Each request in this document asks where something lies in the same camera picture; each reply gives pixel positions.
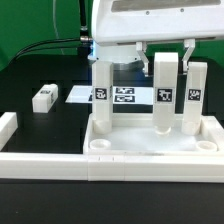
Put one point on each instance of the white desk top tray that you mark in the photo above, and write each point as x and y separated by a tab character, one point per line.
134	134

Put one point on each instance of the white U-shaped obstacle fence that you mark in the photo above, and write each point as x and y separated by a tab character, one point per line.
105	167

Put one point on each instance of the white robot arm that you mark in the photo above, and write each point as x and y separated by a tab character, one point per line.
122	54

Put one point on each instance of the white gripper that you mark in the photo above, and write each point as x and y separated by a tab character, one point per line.
141	21

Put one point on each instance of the fiducial marker plate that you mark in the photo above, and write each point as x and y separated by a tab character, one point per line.
121	95

